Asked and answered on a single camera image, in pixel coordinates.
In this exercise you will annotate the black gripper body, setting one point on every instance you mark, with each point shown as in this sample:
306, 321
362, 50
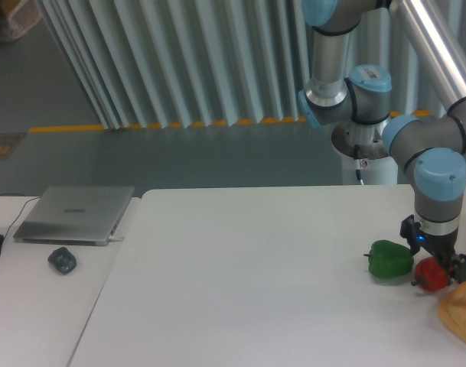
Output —
441, 247

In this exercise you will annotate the red bell pepper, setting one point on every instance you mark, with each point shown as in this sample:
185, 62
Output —
429, 275

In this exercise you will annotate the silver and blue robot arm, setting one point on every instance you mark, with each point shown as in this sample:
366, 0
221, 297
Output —
430, 153

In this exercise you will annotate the green bell pepper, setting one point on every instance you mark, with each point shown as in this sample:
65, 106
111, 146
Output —
388, 259

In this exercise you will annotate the golden bread loaf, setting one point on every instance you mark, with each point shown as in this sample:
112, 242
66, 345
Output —
452, 312

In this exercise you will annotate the white folding partition screen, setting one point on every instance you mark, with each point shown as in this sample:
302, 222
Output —
209, 62

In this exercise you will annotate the silver closed laptop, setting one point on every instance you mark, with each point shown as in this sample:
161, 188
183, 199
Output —
81, 215

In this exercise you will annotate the brown cardboard box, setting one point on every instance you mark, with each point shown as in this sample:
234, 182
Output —
17, 18

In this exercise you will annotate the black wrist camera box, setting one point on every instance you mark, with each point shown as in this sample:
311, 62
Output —
409, 230

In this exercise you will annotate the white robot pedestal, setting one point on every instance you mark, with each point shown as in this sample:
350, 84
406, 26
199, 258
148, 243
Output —
364, 160

